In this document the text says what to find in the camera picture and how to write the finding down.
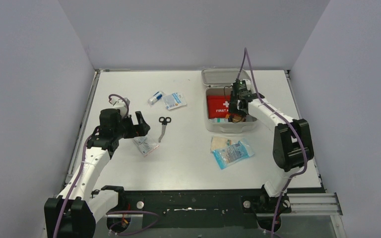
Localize brown bottle orange cap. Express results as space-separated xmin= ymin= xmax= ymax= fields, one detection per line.
xmin=226 ymin=114 xmax=246 ymax=123

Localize red first aid pouch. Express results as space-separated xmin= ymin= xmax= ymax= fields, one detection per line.
xmin=206 ymin=95 xmax=230 ymax=119

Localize small white blue tube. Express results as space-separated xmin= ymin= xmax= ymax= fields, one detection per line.
xmin=147 ymin=91 xmax=164 ymax=105

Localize white plastic bottle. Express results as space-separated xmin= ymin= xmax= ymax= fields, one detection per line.
xmin=209 ymin=118 xmax=229 ymax=123

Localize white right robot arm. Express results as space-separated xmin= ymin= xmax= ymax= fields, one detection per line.
xmin=229 ymin=79 xmax=314 ymax=213

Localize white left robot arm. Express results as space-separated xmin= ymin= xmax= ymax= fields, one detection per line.
xmin=44 ymin=109 xmax=150 ymax=238

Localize clear bag of wipes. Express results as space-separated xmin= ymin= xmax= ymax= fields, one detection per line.
xmin=132 ymin=136 xmax=159 ymax=157

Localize grey open storage box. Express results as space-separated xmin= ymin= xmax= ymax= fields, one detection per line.
xmin=201 ymin=68 xmax=256 ymax=133

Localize white blue label packet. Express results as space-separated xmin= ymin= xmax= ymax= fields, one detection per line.
xmin=162 ymin=92 xmax=187 ymax=111

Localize beige gauze packet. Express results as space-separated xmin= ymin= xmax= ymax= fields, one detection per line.
xmin=210 ymin=136 xmax=233 ymax=152

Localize blue mask packet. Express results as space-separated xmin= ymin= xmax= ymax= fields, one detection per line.
xmin=212 ymin=139 xmax=255 ymax=170

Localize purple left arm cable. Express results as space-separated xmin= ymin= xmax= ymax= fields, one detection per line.
xmin=52 ymin=94 xmax=130 ymax=238

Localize black handled scissors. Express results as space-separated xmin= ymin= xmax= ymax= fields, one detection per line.
xmin=158 ymin=117 xmax=172 ymax=143

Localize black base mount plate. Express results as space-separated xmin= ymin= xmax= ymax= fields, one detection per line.
xmin=93 ymin=185 xmax=293 ymax=231

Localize aluminium frame rail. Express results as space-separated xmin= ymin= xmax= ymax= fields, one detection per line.
xmin=282 ymin=193 xmax=343 ymax=216

